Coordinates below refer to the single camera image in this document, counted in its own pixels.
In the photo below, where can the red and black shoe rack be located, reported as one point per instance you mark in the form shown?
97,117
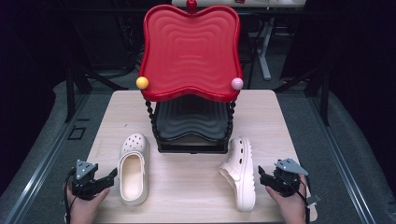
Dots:
191,53

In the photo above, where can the cream white clog shoe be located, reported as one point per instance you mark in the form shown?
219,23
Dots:
244,186
134,146

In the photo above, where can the white desk leg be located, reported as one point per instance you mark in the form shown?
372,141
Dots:
264,49

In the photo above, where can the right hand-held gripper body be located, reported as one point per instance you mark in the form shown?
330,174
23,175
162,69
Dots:
285,183

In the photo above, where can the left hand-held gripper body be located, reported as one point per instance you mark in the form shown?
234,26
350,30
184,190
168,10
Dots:
85,186

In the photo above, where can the person's right hand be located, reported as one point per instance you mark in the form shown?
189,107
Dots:
292,208

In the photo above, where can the black metal stand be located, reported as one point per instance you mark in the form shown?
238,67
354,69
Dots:
323,96
70,93

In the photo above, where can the metal floor rail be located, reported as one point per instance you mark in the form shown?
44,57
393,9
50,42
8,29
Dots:
342,161
40,168

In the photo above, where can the person's left hand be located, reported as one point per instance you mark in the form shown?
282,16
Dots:
82,211

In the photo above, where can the grey tape tab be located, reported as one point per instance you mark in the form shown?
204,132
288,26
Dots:
315,199

